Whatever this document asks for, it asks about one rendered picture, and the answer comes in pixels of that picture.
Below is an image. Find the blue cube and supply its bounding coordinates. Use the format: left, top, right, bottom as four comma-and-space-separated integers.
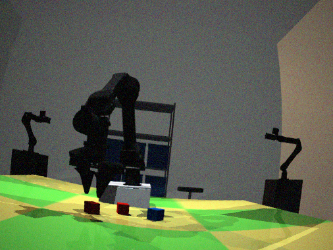
147, 207, 165, 221

